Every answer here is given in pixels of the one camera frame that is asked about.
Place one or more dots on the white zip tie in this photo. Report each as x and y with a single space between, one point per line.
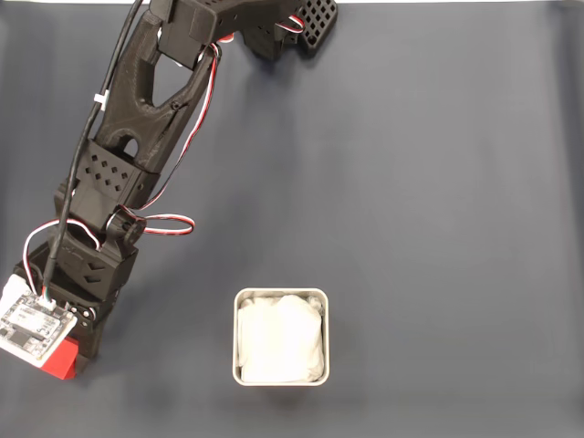
100 100

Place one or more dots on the red cube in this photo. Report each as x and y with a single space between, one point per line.
64 360

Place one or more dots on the white cloth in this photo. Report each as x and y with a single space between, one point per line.
278 337

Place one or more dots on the white square box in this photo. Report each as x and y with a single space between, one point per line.
235 337

